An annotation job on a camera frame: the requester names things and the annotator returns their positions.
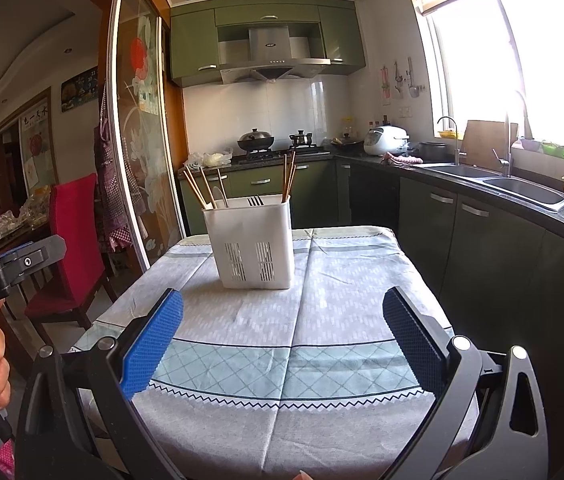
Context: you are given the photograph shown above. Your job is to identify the flowered glass sliding door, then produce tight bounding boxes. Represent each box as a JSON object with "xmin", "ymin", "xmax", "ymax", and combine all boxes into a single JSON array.
[{"xmin": 107, "ymin": 0, "xmax": 188, "ymax": 271}]

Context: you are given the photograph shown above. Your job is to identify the small steel faucet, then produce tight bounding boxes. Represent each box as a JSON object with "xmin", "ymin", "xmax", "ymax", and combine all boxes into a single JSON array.
[{"xmin": 436, "ymin": 116, "xmax": 463, "ymax": 166}]

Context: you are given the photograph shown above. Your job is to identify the wooden cutting board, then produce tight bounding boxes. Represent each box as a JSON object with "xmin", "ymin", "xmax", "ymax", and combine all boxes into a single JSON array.
[{"xmin": 462, "ymin": 120, "xmax": 519, "ymax": 167}]

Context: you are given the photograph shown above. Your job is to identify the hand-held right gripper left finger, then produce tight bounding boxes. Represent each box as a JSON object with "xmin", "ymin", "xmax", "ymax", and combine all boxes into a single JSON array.
[{"xmin": 14, "ymin": 287, "xmax": 185, "ymax": 480}]

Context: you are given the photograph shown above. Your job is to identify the dark wall poster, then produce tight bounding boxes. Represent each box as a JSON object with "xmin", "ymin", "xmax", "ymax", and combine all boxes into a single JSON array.
[{"xmin": 60, "ymin": 66, "xmax": 99, "ymax": 114}]

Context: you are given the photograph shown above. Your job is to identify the green wall cabinets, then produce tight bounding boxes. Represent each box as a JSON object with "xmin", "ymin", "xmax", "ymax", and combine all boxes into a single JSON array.
[{"xmin": 169, "ymin": 0, "xmax": 367, "ymax": 89}]

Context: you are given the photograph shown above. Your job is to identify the steel double sink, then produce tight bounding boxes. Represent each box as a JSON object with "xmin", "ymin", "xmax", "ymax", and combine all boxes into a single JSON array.
[{"xmin": 414, "ymin": 162, "xmax": 564, "ymax": 213}]

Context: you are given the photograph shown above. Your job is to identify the tall steel faucet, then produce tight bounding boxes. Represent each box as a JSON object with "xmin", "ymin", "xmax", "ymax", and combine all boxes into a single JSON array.
[{"xmin": 492, "ymin": 90, "xmax": 533, "ymax": 179}]

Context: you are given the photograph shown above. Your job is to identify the hanging kitchen tools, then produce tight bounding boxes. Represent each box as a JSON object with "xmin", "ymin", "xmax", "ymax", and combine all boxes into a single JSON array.
[{"xmin": 379, "ymin": 57, "xmax": 426, "ymax": 106}]

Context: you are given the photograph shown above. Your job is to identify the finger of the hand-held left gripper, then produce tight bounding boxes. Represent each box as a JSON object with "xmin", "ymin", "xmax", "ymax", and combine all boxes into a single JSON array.
[{"xmin": 0, "ymin": 236, "xmax": 68, "ymax": 287}]

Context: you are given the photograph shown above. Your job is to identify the pink cloth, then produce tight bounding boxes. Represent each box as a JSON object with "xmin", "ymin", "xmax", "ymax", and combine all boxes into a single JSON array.
[{"xmin": 381, "ymin": 152, "xmax": 423, "ymax": 166}]

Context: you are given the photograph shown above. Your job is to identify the kitchen window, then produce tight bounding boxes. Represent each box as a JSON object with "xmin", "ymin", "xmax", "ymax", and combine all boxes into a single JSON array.
[{"xmin": 414, "ymin": 0, "xmax": 564, "ymax": 169}]

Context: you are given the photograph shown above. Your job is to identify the patterned grey tablecloth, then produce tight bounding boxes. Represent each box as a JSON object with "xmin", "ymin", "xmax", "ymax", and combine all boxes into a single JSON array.
[{"xmin": 69, "ymin": 226, "xmax": 480, "ymax": 480}]

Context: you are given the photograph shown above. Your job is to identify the black wok with lid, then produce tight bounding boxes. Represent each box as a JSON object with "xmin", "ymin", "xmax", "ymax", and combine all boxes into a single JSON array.
[{"xmin": 237, "ymin": 128, "xmax": 276, "ymax": 154}]

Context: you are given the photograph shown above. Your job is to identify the red covered chair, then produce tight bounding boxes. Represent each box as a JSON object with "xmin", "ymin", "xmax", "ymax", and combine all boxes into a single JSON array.
[{"xmin": 24, "ymin": 173, "xmax": 118, "ymax": 331}]

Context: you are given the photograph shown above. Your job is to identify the dark grey pot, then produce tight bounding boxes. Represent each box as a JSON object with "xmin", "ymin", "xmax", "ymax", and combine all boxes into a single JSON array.
[{"xmin": 418, "ymin": 141, "xmax": 448, "ymax": 162}]

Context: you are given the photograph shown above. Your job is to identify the sauce bottles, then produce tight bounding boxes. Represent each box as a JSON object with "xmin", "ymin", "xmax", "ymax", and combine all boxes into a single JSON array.
[{"xmin": 339, "ymin": 116, "xmax": 393, "ymax": 136}]

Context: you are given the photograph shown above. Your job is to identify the white plastic utensil holder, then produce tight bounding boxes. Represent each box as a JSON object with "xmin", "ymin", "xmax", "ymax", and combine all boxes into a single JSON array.
[{"xmin": 202, "ymin": 195, "xmax": 294, "ymax": 291}]

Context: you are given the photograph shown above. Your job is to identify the cluttered dining table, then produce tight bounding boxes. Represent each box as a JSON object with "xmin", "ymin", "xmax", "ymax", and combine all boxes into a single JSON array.
[{"xmin": 0, "ymin": 187, "xmax": 53, "ymax": 262}]

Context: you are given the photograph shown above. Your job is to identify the white wall painting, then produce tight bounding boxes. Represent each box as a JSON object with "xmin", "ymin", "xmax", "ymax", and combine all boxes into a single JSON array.
[{"xmin": 18, "ymin": 104, "xmax": 58, "ymax": 196}]

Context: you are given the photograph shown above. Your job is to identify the gas stove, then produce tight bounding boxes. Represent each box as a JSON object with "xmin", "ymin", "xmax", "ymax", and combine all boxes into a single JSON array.
[{"xmin": 232, "ymin": 144, "xmax": 333, "ymax": 161}]

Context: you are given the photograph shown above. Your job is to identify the white rice cooker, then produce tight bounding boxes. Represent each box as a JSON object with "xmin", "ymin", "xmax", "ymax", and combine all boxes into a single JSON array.
[{"xmin": 363, "ymin": 126, "xmax": 411, "ymax": 157}]

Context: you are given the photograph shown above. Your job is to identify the green plastic containers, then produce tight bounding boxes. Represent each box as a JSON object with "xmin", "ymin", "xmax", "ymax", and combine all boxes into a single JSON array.
[{"xmin": 519, "ymin": 137, "xmax": 564, "ymax": 161}]

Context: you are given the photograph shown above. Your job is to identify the white plastic bag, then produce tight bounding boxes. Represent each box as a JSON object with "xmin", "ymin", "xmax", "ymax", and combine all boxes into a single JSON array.
[{"xmin": 184, "ymin": 150, "xmax": 234, "ymax": 169}]

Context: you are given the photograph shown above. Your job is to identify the steel range hood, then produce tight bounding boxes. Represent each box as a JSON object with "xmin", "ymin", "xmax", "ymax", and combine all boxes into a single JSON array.
[{"xmin": 217, "ymin": 25, "xmax": 332, "ymax": 85}]

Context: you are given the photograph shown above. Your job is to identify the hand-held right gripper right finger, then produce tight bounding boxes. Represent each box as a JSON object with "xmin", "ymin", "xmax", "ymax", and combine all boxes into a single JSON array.
[{"xmin": 379, "ymin": 286, "xmax": 550, "ymax": 480}]

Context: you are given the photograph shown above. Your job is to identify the checked apron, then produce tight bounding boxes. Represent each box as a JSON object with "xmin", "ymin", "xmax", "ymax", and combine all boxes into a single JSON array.
[{"xmin": 93, "ymin": 80, "xmax": 136, "ymax": 254}]

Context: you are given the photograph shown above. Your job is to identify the dark frying pan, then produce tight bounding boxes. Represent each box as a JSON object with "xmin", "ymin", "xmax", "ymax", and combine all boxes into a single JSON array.
[{"xmin": 332, "ymin": 135, "xmax": 366, "ymax": 154}]

